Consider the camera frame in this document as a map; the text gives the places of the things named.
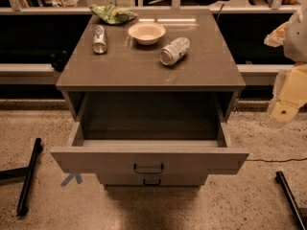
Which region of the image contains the blue tape cross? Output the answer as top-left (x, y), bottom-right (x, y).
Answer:
top-left (60, 173), bottom-right (83, 187)

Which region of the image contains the black stand leg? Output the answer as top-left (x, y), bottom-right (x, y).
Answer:
top-left (0, 138), bottom-right (43, 217)
top-left (275, 171), bottom-right (307, 230)

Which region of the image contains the silver can right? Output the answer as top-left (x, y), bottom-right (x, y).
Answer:
top-left (159, 37), bottom-right (191, 66)

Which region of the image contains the black stand leg right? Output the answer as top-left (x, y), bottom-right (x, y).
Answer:
top-left (275, 171), bottom-right (307, 230)

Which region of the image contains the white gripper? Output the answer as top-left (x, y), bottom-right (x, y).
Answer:
top-left (267, 63), bottom-right (307, 127)

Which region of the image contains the grey lower drawer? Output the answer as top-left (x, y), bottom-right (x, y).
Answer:
top-left (98, 174), bottom-right (207, 187)

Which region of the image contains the silver can left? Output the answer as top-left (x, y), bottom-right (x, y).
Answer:
top-left (92, 25), bottom-right (107, 54)

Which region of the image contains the grey top drawer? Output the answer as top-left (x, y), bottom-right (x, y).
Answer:
top-left (51, 92), bottom-right (248, 175)

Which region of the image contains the white paper bowl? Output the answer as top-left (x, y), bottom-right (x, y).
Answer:
top-left (128, 22), bottom-right (166, 45)

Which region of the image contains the black cable on floor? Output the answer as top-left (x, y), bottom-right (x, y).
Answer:
top-left (246, 157), bottom-right (307, 163)

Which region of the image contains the silver can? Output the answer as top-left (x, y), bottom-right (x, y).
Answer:
top-left (159, 37), bottom-right (191, 66)
top-left (92, 25), bottom-right (107, 54)

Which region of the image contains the black stand leg left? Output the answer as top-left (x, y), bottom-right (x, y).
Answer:
top-left (0, 138), bottom-right (43, 217)

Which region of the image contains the green chip bag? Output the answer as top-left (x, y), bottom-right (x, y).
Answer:
top-left (90, 4), bottom-right (138, 25)

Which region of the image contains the grey drawer cabinet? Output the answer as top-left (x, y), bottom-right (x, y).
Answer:
top-left (56, 8), bottom-right (247, 190)

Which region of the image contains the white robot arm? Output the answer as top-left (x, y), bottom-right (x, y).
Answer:
top-left (264, 6), bottom-right (307, 127)

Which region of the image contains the grey drawer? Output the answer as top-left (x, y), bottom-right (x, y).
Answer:
top-left (51, 92), bottom-right (248, 175)
top-left (98, 174), bottom-right (207, 187)

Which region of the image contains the black clamp object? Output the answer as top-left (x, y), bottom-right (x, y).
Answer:
top-left (50, 51), bottom-right (67, 72)

